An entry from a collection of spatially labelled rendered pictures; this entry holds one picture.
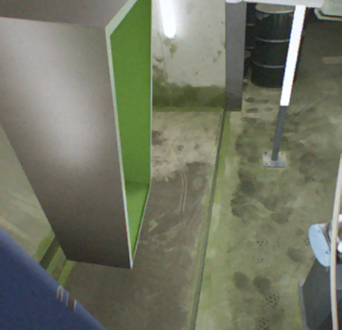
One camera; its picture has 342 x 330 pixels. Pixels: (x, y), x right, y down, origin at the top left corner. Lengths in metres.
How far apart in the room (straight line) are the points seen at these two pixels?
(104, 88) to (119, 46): 0.63
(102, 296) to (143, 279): 0.28
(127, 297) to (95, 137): 1.32
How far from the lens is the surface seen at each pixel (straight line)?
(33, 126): 0.88
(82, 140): 0.84
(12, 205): 2.18
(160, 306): 1.87
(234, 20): 2.84
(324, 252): 1.11
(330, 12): 0.63
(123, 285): 1.98
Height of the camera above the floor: 1.79
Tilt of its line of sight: 43 degrees down
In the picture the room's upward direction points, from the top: 11 degrees counter-clockwise
